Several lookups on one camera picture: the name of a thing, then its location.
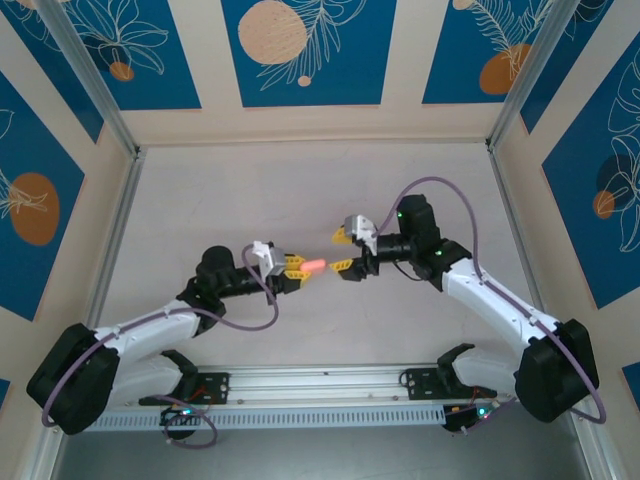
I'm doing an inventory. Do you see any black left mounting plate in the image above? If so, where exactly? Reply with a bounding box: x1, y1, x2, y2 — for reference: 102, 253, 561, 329
138, 372, 231, 407

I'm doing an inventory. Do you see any black mounting plate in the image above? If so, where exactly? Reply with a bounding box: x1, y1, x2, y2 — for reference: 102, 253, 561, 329
138, 372, 231, 407
402, 367, 499, 402

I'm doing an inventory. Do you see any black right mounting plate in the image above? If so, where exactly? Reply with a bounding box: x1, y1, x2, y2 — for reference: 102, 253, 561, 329
402, 367, 499, 402

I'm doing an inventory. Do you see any thin black cable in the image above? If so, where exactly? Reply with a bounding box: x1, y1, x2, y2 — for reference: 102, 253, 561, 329
394, 259, 436, 282

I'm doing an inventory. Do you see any aluminium side rail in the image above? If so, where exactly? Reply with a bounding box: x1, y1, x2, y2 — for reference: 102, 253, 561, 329
487, 141, 616, 480
22, 147, 147, 480

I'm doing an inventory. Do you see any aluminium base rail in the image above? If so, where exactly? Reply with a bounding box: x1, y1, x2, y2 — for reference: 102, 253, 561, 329
99, 363, 519, 409

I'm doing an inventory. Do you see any grey slotted cable duct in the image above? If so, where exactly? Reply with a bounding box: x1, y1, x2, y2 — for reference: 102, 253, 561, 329
92, 405, 447, 432

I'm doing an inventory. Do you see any aluminium frame post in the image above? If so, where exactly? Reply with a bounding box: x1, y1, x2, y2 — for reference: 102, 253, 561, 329
487, 0, 584, 151
35, 0, 144, 160

